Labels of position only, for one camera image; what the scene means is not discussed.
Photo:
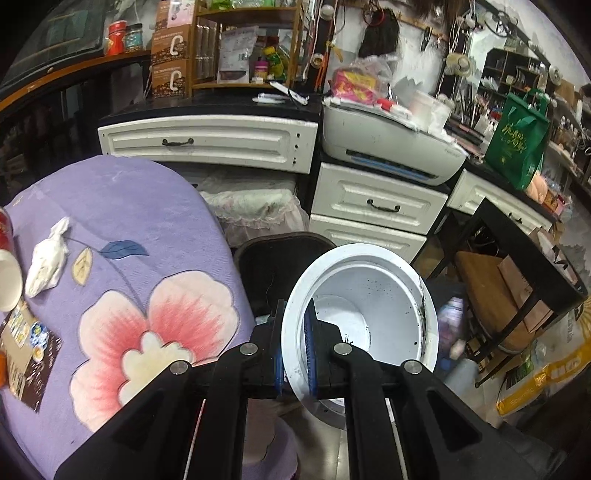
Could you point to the white tissue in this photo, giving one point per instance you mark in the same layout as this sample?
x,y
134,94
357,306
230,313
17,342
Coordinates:
x,y
46,263

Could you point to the black chair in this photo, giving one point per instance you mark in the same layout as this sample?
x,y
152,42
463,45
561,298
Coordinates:
x,y
480,272

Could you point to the glass jar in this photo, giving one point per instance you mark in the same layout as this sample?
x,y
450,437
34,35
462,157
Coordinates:
x,y
134,39

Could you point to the red tin can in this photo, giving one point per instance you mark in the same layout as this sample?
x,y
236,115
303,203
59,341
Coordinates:
x,y
115,39

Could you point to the white cabinet drawer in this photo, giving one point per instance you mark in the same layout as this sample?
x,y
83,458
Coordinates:
x,y
364,237
378,201

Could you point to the stack of white containers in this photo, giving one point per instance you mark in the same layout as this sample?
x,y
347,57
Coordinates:
x,y
427,108

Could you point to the long white drawer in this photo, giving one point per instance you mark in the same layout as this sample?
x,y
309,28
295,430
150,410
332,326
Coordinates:
x,y
207,143

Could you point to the brown paper bag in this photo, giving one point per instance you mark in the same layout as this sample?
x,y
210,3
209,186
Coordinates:
x,y
521,286

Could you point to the white tube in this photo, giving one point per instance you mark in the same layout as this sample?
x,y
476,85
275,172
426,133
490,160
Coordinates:
x,y
281,98

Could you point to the pink snack bag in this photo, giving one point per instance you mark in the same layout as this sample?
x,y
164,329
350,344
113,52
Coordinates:
x,y
353,85

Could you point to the bamboo shelf rack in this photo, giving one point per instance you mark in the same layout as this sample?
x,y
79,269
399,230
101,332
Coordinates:
x,y
203,41

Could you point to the vanity mirror with bulbs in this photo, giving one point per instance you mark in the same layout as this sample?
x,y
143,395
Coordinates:
x,y
508,50

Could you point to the wooden counter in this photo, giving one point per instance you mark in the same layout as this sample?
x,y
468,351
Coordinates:
x,y
69,69

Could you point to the yellow floor bag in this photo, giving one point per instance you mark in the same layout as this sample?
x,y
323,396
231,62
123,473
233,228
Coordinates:
x,y
545,383

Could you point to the brown box with pink pictures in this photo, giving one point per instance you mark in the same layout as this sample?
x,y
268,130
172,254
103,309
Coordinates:
x,y
171,14

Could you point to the green tote bag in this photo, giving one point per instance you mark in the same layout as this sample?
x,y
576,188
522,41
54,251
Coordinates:
x,y
517,138

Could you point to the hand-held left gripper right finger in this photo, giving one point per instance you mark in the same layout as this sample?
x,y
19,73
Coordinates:
x,y
310,350

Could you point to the red cylindrical can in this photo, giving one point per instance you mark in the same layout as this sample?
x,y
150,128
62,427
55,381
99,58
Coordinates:
x,y
7,258

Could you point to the purple floral tablecloth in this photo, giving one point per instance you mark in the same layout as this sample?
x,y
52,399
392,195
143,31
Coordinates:
x,y
138,221

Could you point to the black wig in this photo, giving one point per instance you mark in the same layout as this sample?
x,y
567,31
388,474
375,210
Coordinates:
x,y
378,34

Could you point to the white lace cloth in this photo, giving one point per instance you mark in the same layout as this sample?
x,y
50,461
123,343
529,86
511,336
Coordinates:
x,y
258,203

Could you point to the white vanity drawer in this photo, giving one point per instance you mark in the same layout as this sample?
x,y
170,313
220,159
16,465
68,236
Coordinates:
x,y
489,198

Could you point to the purple paper cup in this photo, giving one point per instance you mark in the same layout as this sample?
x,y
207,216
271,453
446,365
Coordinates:
x,y
369,295

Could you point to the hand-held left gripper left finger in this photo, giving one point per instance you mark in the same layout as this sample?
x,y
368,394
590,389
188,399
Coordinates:
x,y
277,369

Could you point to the white printer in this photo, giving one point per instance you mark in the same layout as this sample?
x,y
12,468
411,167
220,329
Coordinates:
x,y
388,138

